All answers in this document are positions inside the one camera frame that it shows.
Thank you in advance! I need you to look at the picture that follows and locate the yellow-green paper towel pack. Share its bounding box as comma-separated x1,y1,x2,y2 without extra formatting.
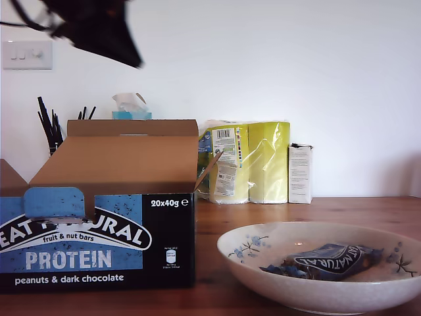
196,120,291,205

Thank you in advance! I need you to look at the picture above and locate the black and blue snackbar carton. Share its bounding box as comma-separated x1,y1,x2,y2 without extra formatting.
0,119,225,295

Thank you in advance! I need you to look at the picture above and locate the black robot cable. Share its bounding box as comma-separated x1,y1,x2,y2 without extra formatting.
9,0,30,26
0,20,47,32

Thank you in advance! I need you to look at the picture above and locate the white floral ceramic plate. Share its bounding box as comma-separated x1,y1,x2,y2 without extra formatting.
216,221,421,314

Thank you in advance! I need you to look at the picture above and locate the light blue tissue box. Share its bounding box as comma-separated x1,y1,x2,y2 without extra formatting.
111,111,153,121

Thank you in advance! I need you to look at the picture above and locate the white light switch plate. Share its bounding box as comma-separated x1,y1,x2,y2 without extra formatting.
2,39,53,70

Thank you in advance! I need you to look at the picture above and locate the dark blue snackbar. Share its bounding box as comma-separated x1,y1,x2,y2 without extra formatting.
259,242,385,282

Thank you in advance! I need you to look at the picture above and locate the small white printed carton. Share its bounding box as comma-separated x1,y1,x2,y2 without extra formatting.
287,143,314,205

